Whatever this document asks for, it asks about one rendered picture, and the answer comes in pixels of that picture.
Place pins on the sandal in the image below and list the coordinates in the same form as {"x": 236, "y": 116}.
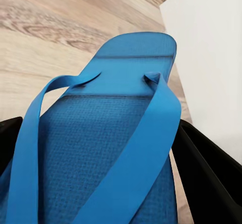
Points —
{"x": 100, "y": 153}

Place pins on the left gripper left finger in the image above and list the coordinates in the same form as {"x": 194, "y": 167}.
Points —
{"x": 9, "y": 130}

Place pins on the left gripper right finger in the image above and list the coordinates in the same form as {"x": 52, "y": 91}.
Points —
{"x": 211, "y": 178}

